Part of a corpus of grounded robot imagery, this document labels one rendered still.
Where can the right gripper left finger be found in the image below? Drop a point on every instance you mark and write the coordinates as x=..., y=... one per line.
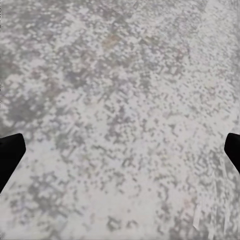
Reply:
x=12, y=149

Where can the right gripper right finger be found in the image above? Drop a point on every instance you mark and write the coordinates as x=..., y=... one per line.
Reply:
x=232, y=149

